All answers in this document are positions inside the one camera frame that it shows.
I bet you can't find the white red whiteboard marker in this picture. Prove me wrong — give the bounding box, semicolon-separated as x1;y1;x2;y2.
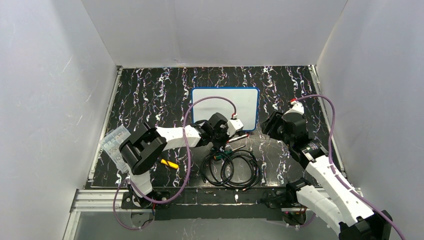
227;134;249;143

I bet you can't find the blue framed whiteboard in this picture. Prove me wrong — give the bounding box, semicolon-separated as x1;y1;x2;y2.
191;87;260;132

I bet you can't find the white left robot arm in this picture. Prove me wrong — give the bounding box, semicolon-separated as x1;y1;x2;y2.
119;112;235;198

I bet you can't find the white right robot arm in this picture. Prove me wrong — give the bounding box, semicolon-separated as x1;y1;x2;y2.
260;110;392;240

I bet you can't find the clear plastic organizer box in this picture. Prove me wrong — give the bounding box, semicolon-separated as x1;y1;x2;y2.
99;125;131;173

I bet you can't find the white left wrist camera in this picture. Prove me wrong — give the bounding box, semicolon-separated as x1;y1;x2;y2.
226;113;244;137

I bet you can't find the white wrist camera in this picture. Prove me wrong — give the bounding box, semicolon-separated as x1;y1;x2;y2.
283;98;305;115
226;113;244;137

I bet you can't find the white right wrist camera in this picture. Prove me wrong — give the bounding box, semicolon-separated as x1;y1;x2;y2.
283;98;305;115

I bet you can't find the green handled screwdriver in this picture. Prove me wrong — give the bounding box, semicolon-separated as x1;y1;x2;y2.
212;145;246;160

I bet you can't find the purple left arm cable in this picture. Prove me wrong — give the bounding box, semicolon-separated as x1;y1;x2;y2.
112;96;238;231

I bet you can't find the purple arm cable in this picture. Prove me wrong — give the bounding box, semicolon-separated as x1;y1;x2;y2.
291;94;407;240
112;96;238;231

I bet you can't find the coiled black cable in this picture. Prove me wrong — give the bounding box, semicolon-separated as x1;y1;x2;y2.
200;149;263;190

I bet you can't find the yellow handled tool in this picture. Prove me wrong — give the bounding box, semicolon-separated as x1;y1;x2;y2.
160;159;179;170

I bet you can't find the aluminium table edge rail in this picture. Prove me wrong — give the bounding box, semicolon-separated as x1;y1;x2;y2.
308;64;347;177

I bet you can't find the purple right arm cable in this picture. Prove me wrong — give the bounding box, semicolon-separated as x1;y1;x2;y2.
291;94;407;240

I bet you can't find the front aluminium frame rail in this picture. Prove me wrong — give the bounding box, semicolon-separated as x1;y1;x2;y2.
70;187;364;213

